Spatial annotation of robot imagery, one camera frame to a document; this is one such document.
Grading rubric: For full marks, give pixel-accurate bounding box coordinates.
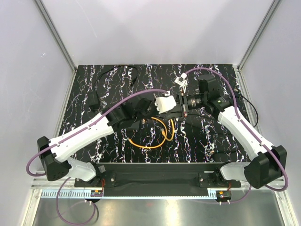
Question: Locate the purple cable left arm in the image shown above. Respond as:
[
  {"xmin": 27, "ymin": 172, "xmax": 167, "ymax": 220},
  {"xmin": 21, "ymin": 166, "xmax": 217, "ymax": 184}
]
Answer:
[{"xmin": 25, "ymin": 89, "xmax": 171, "ymax": 224}]

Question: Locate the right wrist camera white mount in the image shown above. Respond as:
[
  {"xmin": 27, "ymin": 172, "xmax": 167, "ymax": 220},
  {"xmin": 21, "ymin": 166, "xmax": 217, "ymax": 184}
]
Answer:
[{"xmin": 174, "ymin": 73, "xmax": 188, "ymax": 94}]

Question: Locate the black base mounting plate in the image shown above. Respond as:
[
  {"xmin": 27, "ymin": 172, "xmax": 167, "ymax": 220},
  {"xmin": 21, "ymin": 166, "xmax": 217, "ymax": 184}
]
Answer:
[{"xmin": 47, "ymin": 162, "xmax": 270, "ymax": 189}]

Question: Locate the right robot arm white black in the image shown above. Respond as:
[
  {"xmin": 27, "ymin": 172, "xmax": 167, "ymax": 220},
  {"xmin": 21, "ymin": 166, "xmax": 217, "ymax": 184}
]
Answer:
[{"xmin": 175, "ymin": 73, "xmax": 288, "ymax": 191}]

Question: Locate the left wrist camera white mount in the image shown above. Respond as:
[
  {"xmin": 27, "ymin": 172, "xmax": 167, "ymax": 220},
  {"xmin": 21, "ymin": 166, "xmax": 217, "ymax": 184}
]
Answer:
[{"xmin": 155, "ymin": 96, "xmax": 177, "ymax": 114}]

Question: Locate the black power adapter cable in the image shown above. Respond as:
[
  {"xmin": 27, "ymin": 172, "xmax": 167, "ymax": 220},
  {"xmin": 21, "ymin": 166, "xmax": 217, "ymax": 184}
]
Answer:
[{"xmin": 88, "ymin": 65, "xmax": 139, "ymax": 111}]

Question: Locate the black network switch box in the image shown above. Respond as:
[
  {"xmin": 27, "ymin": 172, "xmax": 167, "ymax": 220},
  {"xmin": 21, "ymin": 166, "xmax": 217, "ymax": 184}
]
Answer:
[{"xmin": 119, "ymin": 119, "xmax": 140, "ymax": 130}]

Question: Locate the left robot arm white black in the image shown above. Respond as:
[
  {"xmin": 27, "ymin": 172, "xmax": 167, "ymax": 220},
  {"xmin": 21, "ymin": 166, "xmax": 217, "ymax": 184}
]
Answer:
[{"xmin": 38, "ymin": 98, "xmax": 158, "ymax": 186}]

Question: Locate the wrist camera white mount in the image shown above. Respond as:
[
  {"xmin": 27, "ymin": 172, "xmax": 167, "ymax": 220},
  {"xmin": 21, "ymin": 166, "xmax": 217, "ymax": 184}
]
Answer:
[
  {"xmin": 174, "ymin": 73, "xmax": 188, "ymax": 94},
  {"xmin": 155, "ymin": 96, "xmax": 177, "ymax": 114}
]

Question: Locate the aluminium frame rail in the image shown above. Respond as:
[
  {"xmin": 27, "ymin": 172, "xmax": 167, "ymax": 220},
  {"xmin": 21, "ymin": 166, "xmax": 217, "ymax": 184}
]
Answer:
[{"xmin": 30, "ymin": 178, "xmax": 78, "ymax": 189}]

